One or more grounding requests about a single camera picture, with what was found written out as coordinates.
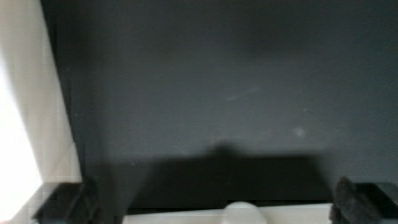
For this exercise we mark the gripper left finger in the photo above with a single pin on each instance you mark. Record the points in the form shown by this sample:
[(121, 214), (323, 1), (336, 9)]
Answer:
[(71, 205)]

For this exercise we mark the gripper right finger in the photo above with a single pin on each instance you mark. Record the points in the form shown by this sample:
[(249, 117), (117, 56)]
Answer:
[(364, 203)]

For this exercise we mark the white drawer box with knob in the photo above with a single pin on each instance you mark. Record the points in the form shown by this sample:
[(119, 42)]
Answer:
[(240, 213)]

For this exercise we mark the large white drawer housing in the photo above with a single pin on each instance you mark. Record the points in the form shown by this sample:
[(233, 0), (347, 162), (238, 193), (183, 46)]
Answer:
[(37, 150)]

